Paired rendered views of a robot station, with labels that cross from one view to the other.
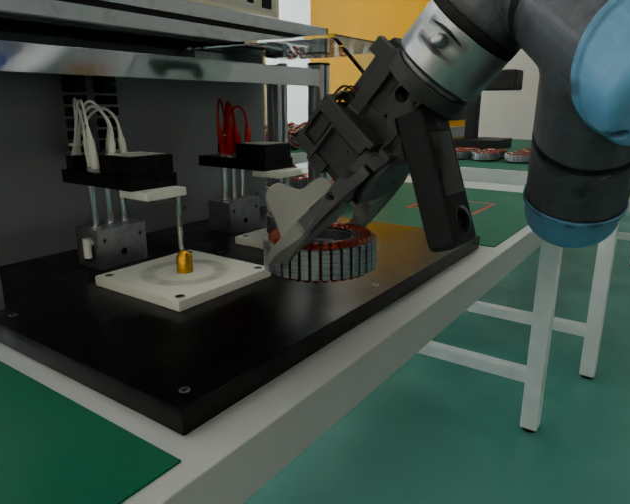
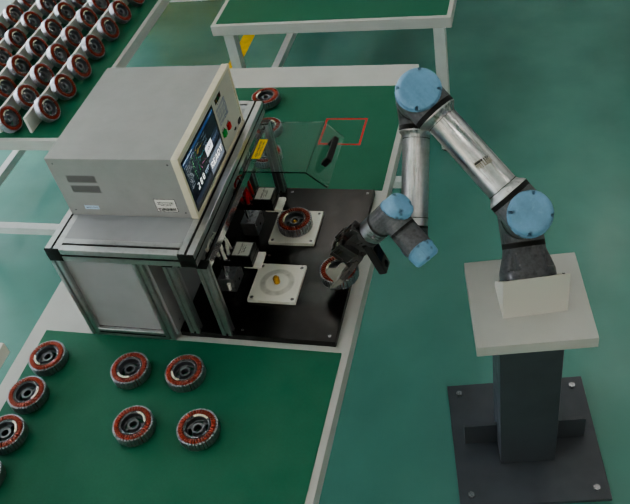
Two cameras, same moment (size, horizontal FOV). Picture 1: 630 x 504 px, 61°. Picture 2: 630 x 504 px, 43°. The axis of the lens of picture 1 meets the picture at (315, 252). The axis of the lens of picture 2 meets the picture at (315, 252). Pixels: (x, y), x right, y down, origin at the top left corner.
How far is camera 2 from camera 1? 187 cm
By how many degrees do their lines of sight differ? 30
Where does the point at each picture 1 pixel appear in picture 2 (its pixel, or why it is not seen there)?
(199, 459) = (345, 351)
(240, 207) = (257, 220)
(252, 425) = (349, 336)
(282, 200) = (331, 272)
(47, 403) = (291, 353)
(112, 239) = (236, 278)
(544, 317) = not seen: hidden behind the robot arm
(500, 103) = not seen: outside the picture
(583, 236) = not seen: hidden behind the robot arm
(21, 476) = (311, 371)
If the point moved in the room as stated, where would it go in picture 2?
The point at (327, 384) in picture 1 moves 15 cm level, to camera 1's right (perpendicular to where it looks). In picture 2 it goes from (358, 314) to (405, 294)
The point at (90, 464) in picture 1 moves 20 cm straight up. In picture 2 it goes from (323, 362) to (310, 316)
